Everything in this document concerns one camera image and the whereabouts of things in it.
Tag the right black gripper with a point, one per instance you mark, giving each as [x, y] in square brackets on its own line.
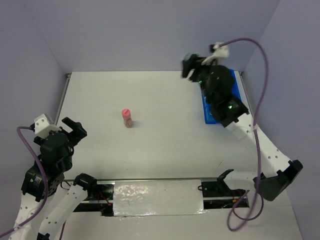
[185, 68]

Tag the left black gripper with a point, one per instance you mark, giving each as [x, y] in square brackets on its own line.
[79, 132]

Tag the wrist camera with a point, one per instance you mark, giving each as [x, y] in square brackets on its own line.
[219, 52]
[43, 125]

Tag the blue paint jar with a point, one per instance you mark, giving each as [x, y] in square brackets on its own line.
[190, 55]

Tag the pink lid crayon bottle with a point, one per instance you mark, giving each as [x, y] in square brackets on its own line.
[127, 119]

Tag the blue compartment tray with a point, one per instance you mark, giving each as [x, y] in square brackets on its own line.
[221, 99]

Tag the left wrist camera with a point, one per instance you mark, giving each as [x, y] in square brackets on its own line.
[43, 125]

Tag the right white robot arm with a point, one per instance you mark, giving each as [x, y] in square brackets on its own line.
[275, 170]

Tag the reflective silver base plate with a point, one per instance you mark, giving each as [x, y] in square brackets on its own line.
[145, 198]

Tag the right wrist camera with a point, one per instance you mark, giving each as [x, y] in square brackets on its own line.
[219, 52]

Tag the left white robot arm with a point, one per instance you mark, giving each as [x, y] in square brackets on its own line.
[41, 181]

